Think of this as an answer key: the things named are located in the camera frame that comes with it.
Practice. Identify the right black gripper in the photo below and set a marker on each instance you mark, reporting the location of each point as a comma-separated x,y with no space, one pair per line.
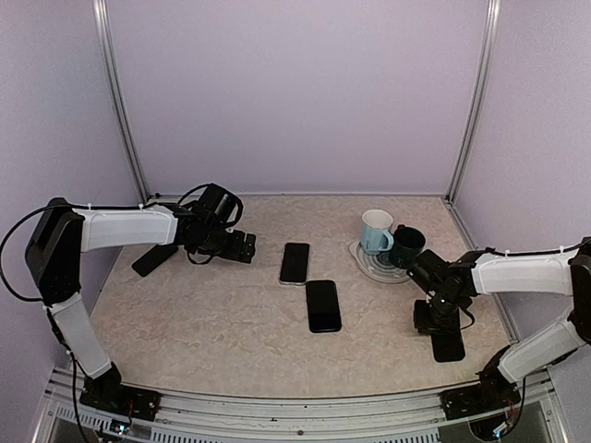
425,325

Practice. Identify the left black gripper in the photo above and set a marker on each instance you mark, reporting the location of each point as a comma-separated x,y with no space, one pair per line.
235,251

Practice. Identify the black phone case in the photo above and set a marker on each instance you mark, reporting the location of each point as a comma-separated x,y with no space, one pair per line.
448,348
323,330

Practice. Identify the clear transparent phone case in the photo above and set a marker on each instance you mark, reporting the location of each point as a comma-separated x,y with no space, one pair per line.
294,282

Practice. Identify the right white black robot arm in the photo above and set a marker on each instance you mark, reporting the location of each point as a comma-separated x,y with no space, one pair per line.
565,271

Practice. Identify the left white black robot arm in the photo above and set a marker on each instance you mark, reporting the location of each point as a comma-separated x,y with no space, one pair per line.
66,231

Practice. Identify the white saucer plate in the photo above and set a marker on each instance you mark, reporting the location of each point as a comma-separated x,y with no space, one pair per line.
377,267

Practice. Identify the dark green mug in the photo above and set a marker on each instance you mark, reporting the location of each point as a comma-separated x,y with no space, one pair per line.
408,243

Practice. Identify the black smartphone tilted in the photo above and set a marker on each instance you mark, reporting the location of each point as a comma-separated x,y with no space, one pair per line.
153,259

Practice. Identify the white blue mug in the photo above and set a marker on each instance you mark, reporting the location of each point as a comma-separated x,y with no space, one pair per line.
376,235

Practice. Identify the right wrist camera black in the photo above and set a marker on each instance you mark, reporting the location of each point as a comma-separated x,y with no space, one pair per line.
428,270

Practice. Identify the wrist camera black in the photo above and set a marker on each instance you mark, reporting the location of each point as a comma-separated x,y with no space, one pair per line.
217,206
428,270

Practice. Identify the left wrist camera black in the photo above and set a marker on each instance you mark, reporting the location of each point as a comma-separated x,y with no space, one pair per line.
217,206

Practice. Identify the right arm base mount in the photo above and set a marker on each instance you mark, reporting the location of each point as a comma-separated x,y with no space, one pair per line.
479,398

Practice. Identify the aluminium front rail frame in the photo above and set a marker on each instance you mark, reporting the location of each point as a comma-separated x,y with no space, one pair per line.
413,416

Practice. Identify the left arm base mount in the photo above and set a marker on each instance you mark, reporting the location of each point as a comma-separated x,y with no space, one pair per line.
107,393

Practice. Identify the left aluminium corner post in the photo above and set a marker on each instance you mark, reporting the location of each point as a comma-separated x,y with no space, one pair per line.
101,17

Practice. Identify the aluminium corner post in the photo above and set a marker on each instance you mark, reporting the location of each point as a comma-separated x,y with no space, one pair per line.
477,100
101,17

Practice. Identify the right aluminium corner post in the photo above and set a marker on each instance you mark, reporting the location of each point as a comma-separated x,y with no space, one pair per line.
477,100

